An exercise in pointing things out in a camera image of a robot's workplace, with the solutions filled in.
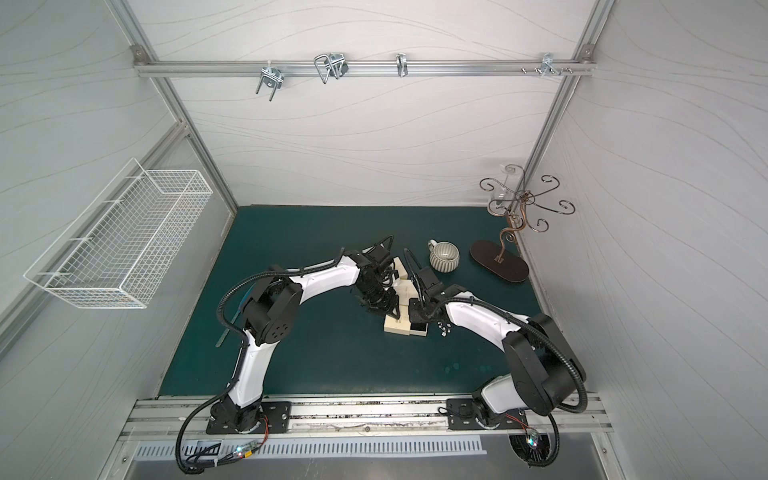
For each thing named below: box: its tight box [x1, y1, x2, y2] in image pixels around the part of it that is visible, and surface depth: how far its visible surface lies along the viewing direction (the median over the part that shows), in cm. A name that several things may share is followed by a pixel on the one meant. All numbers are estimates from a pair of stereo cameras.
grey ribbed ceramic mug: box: [428, 239, 461, 273], surface depth 103 cm
